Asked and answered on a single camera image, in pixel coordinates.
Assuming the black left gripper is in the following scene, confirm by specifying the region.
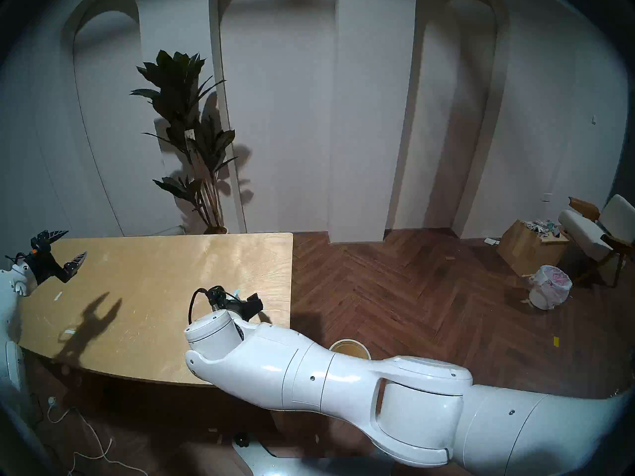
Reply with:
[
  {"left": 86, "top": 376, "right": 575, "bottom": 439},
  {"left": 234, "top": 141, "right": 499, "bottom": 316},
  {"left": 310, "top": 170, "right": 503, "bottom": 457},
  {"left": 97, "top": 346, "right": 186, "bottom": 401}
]
[{"left": 26, "top": 230, "right": 88, "bottom": 285}]

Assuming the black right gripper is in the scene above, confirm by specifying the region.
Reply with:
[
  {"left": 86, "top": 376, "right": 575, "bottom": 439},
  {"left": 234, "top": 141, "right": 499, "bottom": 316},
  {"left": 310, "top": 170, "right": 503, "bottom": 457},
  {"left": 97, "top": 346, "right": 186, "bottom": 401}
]
[{"left": 207, "top": 287, "right": 264, "bottom": 323}]

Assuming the cream round trash bin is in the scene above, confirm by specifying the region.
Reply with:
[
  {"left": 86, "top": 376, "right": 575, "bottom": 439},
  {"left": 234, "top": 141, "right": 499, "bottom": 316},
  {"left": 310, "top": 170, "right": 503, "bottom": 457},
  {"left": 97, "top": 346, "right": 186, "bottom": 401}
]
[{"left": 329, "top": 339, "right": 372, "bottom": 360}]

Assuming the light plywood table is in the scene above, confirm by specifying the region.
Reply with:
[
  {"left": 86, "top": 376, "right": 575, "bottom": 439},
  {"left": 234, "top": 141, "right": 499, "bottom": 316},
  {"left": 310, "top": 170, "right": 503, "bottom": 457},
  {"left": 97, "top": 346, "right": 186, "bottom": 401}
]
[{"left": 0, "top": 232, "right": 294, "bottom": 386}]

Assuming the tall dark green plant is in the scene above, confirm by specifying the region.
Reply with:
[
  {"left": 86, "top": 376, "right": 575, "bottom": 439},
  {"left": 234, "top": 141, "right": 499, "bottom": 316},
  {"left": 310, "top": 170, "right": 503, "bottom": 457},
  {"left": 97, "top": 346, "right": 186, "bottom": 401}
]
[{"left": 130, "top": 50, "right": 239, "bottom": 229}]

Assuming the wooden cube side table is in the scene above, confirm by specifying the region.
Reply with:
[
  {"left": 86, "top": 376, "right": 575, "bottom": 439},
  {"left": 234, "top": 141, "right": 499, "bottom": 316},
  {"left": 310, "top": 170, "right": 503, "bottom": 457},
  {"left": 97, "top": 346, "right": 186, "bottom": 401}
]
[{"left": 496, "top": 219, "right": 570, "bottom": 277}]

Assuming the white plastic bag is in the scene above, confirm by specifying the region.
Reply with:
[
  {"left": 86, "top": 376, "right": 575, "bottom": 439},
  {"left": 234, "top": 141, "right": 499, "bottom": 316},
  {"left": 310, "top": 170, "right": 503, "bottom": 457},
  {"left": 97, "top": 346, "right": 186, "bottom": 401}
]
[{"left": 527, "top": 265, "right": 573, "bottom": 310}]

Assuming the clutter pile of small items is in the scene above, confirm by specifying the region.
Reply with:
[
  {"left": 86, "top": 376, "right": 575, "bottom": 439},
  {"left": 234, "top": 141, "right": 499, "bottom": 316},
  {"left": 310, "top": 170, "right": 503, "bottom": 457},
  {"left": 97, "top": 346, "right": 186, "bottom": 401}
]
[{"left": 521, "top": 218, "right": 561, "bottom": 235}]

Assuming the white cushioned wooden armchair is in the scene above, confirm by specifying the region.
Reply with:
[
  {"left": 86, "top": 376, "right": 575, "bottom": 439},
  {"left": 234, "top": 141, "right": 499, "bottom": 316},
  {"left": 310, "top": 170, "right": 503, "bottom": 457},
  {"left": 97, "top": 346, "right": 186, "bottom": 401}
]
[{"left": 558, "top": 194, "right": 635, "bottom": 288}]

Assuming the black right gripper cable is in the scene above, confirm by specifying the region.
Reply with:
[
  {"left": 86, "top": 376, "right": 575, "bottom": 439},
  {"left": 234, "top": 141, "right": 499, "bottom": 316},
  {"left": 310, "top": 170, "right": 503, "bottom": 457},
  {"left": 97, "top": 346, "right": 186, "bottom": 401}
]
[{"left": 188, "top": 288, "right": 211, "bottom": 325}]

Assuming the white floor cable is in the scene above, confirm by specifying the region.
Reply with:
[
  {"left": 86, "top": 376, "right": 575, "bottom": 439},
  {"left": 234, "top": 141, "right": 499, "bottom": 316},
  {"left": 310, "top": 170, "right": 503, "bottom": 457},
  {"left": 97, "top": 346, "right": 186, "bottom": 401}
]
[{"left": 47, "top": 397, "right": 149, "bottom": 476}]

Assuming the grey metal robot base plate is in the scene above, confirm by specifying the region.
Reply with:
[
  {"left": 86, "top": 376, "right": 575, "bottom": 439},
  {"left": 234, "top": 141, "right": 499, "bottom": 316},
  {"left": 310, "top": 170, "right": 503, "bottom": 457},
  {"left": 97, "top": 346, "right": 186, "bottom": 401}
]
[{"left": 232, "top": 439, "right": 397, "bottom": 476}]

